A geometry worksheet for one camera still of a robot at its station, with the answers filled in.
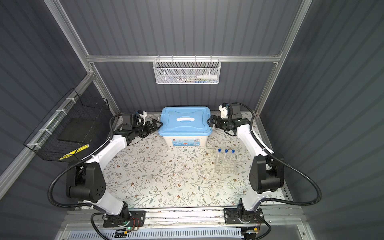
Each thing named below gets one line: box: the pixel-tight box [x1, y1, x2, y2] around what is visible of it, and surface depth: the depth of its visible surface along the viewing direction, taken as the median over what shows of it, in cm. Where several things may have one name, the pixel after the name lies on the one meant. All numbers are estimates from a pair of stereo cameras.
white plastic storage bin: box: [163, 136, 209, 147], surface depth 96 cm
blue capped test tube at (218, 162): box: [217, 148, 222, 172], surface depth 93 cm
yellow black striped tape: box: [58, 144, 90, 161], surface depth 68 cm
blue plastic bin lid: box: [158, 106, 213, 137], surface depth 95 cm
